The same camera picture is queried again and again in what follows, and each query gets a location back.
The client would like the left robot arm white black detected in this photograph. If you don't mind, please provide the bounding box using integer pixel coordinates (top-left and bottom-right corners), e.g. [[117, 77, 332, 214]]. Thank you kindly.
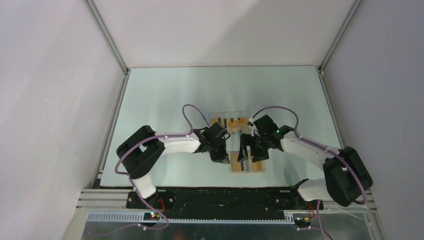
[[115, 122, 231, 208]]

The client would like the clear plastic card box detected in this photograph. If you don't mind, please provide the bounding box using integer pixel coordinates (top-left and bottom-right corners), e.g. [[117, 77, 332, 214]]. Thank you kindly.
[[208, 110, 251, 134]]

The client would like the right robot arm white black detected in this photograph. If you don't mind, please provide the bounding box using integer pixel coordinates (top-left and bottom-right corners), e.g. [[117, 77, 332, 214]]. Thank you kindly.
[[237, 114, 374, 209]]

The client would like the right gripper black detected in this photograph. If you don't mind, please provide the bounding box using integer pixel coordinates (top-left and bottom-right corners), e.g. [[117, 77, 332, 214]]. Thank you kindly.
[[237, 133, 270, 163]]

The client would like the orange credit cards stack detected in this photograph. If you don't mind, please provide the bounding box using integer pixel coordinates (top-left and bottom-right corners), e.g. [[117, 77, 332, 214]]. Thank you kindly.
[[210, 117, 250, 134]]

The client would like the right aluminium frame post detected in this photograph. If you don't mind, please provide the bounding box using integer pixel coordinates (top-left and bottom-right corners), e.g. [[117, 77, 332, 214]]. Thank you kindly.
[[318, 0, 364, 77]]

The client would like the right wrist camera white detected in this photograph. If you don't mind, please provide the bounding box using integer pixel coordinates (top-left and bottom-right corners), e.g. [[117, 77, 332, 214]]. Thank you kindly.
[[247, 117, 260, 137]]

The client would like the orange credit card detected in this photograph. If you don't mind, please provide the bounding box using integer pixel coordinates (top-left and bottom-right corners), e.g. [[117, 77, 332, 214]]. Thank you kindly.
[[248, 159, 265, 173], [229, 152, 244, 173]]

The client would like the aluminium front frame rail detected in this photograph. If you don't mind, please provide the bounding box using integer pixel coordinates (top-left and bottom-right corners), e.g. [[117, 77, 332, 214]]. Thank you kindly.
[[76, 188, 377, 213]]

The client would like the grey slotted cable duct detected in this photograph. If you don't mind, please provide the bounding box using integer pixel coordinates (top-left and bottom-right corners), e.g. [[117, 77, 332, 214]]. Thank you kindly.
[[86, 211, 295, 225]]

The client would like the left aluminium frame post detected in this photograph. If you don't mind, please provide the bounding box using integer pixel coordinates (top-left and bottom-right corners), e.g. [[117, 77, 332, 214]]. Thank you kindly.
[[83, 0, 129, 75]]

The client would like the aluminium frame post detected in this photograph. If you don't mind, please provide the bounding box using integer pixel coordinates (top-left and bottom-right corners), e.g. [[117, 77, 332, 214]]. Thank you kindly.
[[318, 0, 364, 77], [83, 0, 129, 75]]

